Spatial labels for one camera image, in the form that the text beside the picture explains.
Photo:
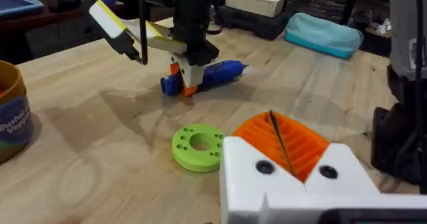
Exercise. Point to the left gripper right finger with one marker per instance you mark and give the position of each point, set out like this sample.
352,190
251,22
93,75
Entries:
340,174

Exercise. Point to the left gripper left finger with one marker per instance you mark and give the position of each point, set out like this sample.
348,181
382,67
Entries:
247,170

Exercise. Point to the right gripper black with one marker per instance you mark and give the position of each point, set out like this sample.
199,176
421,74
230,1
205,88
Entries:
193,24

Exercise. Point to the green disc with holes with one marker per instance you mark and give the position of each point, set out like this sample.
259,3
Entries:
187,157

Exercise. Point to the black case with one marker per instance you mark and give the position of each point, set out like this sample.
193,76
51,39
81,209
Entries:
253,25

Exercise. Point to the upright flat wrist plate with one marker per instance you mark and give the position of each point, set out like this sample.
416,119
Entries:
110,19

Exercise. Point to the white oblong box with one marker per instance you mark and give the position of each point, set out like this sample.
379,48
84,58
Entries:
255,0

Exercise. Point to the teal soft pouch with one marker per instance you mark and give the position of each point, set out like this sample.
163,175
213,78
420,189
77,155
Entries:
320,34

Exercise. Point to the brown tub with toys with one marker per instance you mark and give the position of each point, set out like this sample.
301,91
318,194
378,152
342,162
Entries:
13,124

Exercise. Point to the blue tray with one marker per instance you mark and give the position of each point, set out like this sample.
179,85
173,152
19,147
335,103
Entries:
16,4

